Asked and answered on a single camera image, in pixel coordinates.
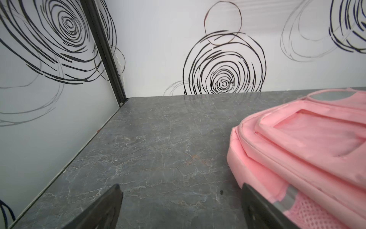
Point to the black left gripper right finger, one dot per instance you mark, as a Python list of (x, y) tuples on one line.
[(259, 213)]

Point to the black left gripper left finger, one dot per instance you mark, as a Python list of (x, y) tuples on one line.
[(101, 214)]

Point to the pink student backpack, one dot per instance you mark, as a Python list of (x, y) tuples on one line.
[(307, 158)]

